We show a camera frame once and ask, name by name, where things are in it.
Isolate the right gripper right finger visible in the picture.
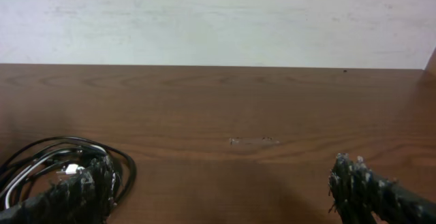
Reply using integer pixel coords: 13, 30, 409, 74
328, 153, 435, 224

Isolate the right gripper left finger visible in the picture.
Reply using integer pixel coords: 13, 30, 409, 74
1, 157, 117, 224

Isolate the white USB cable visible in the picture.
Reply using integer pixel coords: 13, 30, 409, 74
0, 145, 106, 210

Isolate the black USB cable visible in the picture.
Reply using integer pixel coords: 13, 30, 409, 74
0, 135, 138, 208

